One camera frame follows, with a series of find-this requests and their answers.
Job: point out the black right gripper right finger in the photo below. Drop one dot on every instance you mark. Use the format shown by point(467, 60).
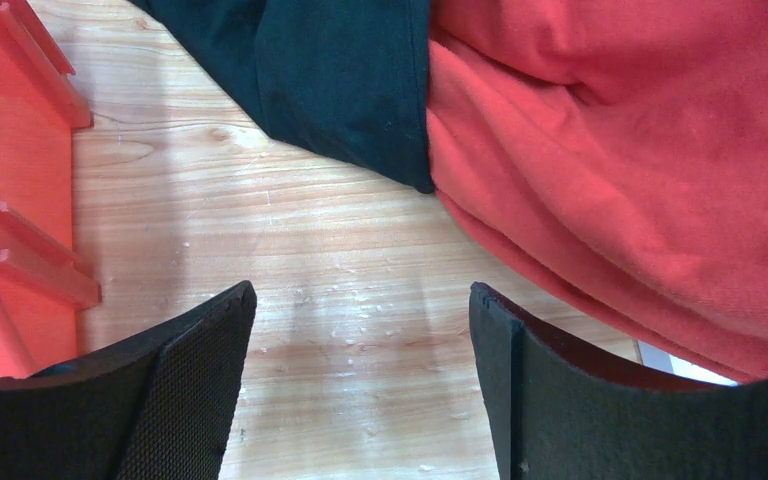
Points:
point(561, 408)

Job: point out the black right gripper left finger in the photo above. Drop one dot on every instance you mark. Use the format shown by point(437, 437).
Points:
point(156, 405)

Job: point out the red plastic bin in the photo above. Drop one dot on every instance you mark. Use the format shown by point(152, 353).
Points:
point(43, 282)

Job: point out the red t-shirt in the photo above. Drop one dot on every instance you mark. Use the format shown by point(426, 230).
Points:
point(615, 154)

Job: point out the black t-shirt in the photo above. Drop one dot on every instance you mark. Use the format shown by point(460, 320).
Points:
point(342, 79)

